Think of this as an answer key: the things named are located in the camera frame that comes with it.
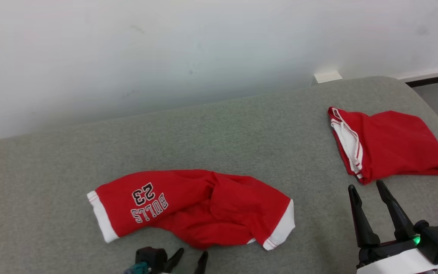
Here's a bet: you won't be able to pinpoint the teal cable connector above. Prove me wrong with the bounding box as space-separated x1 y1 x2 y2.
123 261 152 274

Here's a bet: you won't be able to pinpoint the red Bulls jersey white sleeves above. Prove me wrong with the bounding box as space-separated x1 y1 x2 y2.
327 107 438 185

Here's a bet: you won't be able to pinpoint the red Bulls shorts white hems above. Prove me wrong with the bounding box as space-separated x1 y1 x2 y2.
87 169 296 252

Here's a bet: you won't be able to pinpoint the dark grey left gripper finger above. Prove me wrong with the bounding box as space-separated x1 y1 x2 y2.
165 248 184 274
194 251 209 274

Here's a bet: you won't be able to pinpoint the white wall box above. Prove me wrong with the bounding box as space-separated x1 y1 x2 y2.
313 70 343 84

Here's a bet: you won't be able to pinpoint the dark baseboard strip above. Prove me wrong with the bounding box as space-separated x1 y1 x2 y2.
405 72 438 88

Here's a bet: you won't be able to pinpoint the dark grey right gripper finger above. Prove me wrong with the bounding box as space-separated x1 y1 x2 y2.
348 185 381 249
376 180 417 241

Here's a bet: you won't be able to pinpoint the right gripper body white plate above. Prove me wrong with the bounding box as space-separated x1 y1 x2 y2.
356 237 438 274

